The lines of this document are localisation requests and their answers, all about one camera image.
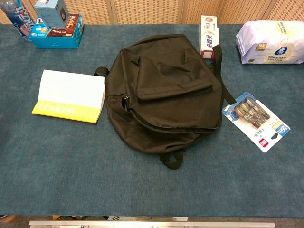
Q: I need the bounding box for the black fabric backpack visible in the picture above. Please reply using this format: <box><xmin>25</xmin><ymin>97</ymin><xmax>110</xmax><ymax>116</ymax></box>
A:
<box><xmin>94</xmin><ymin>34</ymin><xmax>237</xmax><ymax>170</ymax></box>

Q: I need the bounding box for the white and yellow book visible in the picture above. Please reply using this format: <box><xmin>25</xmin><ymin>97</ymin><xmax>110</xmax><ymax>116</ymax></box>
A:
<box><xmin>31</xmin><ymin>69</ymin><xmax>106</xmax><ymax>124</ymax></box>

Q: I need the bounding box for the blue felt table cloth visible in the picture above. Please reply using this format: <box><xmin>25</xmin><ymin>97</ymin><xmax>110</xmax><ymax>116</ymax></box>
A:
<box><xmin>0</xmin><ymin>23</ymin><xmax>304</xmax><ymax>217</ymax></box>

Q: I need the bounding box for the white red toothpaste box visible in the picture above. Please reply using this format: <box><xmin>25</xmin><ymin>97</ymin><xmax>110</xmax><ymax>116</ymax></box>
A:
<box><xmin>199</xmin><ymin>15</ymin><xmax>220</xmax><ymax>60</ymax></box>

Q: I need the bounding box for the woven wicker folding screen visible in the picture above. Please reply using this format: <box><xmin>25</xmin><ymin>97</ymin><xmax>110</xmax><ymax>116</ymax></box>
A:
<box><xmin>0</xmin><ymin>0</ymin><xmax>304</xmax><ymax>25</ymax></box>

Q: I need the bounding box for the correction tape blister pack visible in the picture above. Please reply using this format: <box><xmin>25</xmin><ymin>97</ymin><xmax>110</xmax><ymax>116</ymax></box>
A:
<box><xmin>221</xmin><ymin>92</ymin><xmax>291</xmax><ymax>153</ymax></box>

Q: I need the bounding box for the blue snack box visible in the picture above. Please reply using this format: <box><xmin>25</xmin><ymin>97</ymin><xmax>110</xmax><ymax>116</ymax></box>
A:
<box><xmin>29</xmin><ymin>13</ymin><xmax>85</xmax><ymax>50</ymax></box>

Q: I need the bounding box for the white tissue pack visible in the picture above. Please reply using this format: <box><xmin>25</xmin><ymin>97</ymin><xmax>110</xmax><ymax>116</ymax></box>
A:
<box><xmin>235</xmin><ymin>20</ymin><xmax>304</xmax><ymax>65</ymax></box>

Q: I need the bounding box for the grey-blue small carton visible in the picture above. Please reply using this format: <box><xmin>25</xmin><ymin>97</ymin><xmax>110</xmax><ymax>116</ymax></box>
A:
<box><xmin>34</xmin><ymin>0</ymin><xmax>70</xmax><ymax>30</ymax></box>

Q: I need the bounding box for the blue labelled drink bottle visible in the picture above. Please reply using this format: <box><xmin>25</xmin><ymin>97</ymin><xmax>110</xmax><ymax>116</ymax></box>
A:
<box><xmin>0</xmin><ymin>0</ymin><xmax>33</xmax><ymax>42</ymax></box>

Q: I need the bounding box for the aluminium profile rail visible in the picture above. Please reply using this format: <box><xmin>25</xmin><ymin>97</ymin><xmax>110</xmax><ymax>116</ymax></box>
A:
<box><xmin>28</xmin><ymin>220</ymin><xmax>276</xmax><ymax>228</ymax></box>

